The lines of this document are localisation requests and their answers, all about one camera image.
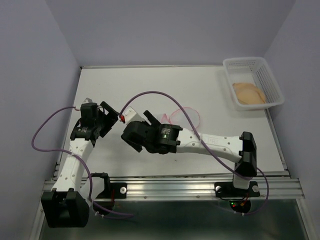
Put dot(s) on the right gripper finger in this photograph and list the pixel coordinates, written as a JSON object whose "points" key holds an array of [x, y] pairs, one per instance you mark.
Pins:
{"points": [[133, 144], [153, 121]]}

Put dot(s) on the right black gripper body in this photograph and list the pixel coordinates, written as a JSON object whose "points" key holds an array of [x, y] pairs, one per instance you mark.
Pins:
{"points": [[148, 125]]}

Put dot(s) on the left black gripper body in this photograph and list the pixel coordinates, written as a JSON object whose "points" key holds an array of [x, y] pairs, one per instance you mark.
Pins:
{"points": [[104, 123]]}

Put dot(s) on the white mesh laundry bag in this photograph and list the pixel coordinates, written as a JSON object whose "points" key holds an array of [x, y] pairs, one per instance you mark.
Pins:
{"points": [[178, 118]]}

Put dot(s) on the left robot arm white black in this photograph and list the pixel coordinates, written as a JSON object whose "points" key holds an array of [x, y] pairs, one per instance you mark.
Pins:
{"points": [[63, 205]]}

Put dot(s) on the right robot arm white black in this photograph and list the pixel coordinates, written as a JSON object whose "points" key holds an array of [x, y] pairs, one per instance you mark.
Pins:
{"points": [[240, 150]]}

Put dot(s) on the white plastic basket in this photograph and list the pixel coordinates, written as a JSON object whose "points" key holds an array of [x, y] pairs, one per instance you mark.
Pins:
{"points": [[256, 72]]}

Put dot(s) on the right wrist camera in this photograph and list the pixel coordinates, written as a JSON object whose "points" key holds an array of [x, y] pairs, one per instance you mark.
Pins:
{"points": [[130, 115]]}

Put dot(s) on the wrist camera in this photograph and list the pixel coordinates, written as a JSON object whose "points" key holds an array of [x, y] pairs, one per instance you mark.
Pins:
{"points": [[87, 100], [130, 115]]}

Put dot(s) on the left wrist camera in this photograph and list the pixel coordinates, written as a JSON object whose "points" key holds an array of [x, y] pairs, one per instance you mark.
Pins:
{"points": [[87, 100]]}

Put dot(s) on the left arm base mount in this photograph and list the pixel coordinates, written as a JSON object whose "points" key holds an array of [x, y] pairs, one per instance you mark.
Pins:
{"points": [[104, 188]]}

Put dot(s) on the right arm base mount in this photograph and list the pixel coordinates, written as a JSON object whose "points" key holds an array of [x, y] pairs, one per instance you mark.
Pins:
{"points": [[226, 190]]}

